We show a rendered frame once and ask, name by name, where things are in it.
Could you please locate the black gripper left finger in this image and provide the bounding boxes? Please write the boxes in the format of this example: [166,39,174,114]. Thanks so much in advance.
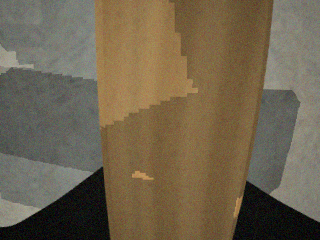
[0,167,111,240]

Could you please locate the brown wooden board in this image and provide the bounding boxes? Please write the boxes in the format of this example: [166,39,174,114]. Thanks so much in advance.
[95,0,275,240]

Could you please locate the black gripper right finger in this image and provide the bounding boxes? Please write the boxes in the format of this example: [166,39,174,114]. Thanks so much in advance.
[232,180,320,240]

